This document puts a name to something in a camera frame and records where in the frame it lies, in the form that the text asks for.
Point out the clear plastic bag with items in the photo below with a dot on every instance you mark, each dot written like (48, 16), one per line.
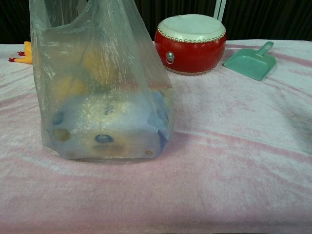
(109, 36)

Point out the yellow round item in bag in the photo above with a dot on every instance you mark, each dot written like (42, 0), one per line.
(100, 63)
(68, 87)

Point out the pink velvet tablecloth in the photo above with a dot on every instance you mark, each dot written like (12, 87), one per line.
(219, 146)

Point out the red drum white skin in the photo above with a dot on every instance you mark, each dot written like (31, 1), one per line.
(195, 53)

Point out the teal plastic dustpan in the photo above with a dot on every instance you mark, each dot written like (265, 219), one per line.
(248, 61)

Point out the yellow rubber chicken toy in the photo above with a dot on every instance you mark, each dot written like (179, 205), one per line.
(28, 52)

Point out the black pleated curtain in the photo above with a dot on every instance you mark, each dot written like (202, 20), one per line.
(268, 17)

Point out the white metal frame post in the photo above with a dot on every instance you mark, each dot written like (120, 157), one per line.
(220, 9)

